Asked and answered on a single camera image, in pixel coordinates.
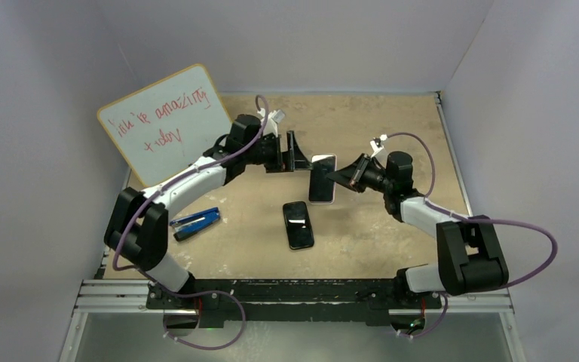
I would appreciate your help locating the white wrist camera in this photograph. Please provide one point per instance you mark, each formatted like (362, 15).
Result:
(377, 145)
(274, 118)

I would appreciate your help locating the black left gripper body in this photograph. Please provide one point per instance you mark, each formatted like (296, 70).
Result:
(268, 151)

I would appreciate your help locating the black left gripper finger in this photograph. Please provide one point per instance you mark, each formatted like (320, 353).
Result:
(280, 164)
(295, 158)

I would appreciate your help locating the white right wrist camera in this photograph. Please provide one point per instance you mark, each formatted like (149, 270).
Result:
(377, 145)

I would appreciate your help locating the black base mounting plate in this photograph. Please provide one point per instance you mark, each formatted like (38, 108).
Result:
(369, 301)

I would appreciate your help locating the black phone case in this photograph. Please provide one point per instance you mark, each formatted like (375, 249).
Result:
(298, 225)

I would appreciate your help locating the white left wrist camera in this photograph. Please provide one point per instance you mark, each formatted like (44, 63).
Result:
(274, 118)

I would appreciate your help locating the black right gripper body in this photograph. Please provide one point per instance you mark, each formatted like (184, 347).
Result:
(375, 179)

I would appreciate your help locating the clear phone case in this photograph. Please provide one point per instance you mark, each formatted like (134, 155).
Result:
(333, 195)

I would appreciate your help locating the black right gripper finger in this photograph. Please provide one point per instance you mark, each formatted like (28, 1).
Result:
(353, 184)
(354, 170)

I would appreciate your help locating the black smartphone white edge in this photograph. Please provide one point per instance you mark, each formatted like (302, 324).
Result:
(297, 222)

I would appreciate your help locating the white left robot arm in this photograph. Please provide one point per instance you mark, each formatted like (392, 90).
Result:
(137, 229)

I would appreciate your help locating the yellow framed whiteboard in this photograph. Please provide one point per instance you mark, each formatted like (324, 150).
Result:
(164, 127)

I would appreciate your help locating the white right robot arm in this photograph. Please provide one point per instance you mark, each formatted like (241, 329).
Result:
(469, 255)

